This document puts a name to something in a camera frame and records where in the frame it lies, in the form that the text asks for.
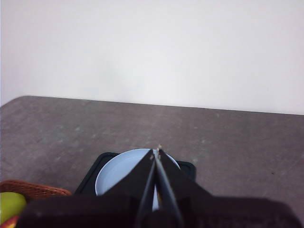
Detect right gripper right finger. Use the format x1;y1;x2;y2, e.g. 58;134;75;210
156;147;301;228

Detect green apple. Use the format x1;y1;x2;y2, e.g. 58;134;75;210
0;191;27;220

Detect red apple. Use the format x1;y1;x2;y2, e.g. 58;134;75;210
0;215;20;228

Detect blue round plate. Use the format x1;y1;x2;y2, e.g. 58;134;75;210
95;148;181;211

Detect brown wicker basket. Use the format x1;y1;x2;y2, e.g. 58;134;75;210
0;180;72;202

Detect black flat tray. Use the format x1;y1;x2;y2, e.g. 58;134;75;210
74;152;197;196

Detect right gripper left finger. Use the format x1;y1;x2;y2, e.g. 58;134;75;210
18;148;159;228

